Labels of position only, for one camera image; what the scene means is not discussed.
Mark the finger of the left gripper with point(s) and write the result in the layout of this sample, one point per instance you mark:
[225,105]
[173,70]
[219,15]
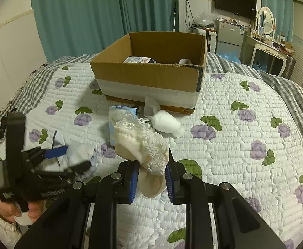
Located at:
[39,154]
[67,173]

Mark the teal curtain left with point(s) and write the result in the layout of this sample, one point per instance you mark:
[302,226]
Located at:
[78,27]

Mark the open cardboard box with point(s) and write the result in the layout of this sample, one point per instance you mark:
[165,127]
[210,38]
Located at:
[174,81]

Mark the grey small fridge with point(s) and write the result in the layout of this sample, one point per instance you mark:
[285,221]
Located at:
[229,38]

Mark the white mop pole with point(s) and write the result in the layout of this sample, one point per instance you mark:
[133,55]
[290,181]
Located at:
[174,20]

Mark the white dressing table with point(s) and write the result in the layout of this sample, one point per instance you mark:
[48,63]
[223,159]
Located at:
[250,47]

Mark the black wall television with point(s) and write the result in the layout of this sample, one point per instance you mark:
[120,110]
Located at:
[242,8]

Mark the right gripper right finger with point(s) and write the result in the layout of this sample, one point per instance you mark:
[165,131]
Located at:
[216,216]

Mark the blue white tissue pack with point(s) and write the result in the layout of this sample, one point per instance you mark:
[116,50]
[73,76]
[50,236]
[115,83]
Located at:
[138,59]

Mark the white sock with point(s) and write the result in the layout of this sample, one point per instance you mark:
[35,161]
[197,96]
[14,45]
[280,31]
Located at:
[164,122]
[77,152]

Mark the teal curtain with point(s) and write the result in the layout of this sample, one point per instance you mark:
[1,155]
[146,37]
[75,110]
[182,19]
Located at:
[78,27]
[283,13]

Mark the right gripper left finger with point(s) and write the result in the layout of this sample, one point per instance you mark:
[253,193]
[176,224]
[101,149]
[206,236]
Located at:
[85,211]

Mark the white rolled sock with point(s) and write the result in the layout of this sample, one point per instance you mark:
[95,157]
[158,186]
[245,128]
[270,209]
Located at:
[164,122]

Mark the cream lace garment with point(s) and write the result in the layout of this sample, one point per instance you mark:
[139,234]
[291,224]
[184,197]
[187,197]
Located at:
[136,141]

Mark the person's left hand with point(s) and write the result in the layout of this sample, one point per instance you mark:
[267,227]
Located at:
[8,211]

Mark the white suitcase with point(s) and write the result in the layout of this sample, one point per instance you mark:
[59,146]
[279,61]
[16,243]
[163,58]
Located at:
[211,37]

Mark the teal curtain right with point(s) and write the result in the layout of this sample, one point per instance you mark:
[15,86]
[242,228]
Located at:
[283,13]

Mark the blue plastic bag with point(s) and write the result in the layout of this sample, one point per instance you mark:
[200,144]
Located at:
[230,57]

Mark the white oval vanity mirror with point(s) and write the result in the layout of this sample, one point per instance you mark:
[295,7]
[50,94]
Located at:
[265,21]

